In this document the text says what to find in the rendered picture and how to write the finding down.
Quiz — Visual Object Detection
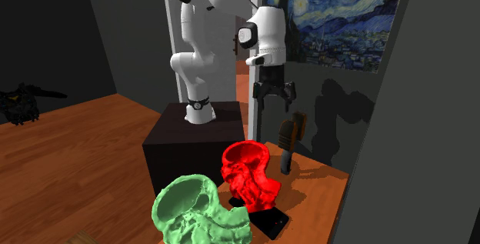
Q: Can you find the red skull figure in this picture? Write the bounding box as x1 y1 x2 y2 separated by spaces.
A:
220 140 282 212

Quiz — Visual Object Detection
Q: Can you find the black figure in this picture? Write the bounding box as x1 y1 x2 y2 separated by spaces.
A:
0 82 68 126

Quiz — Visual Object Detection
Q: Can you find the green skull figure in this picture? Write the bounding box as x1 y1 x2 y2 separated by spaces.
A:
151 174 253 244

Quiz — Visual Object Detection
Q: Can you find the black phone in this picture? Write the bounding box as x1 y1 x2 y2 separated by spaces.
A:
228 196 291 242

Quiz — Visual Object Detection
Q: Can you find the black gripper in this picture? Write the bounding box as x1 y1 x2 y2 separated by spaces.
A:
252 64 298 114

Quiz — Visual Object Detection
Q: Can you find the blue starry night painting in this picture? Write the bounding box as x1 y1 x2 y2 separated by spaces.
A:
262 0 409 74

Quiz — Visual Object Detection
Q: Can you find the dark robot stand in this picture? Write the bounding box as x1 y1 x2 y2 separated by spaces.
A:
142 101 247 199

